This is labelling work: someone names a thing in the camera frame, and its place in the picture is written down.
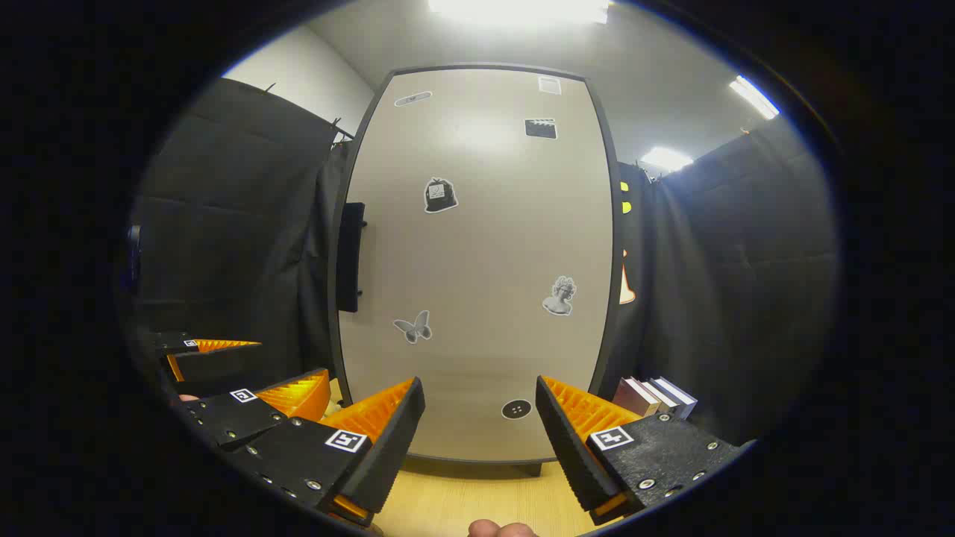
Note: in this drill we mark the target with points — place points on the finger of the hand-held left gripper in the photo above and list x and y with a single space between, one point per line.
216 362
224 421

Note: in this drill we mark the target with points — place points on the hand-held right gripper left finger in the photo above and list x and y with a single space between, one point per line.
395 440

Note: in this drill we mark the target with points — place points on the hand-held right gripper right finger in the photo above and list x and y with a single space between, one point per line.
571 455

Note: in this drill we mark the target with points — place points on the black backdrop cloth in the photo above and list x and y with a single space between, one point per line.
224 224

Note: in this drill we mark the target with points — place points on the grey cover book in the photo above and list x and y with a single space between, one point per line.
662 401

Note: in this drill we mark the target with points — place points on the ceiling light panel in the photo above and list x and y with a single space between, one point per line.
665 158
522 9
753 97

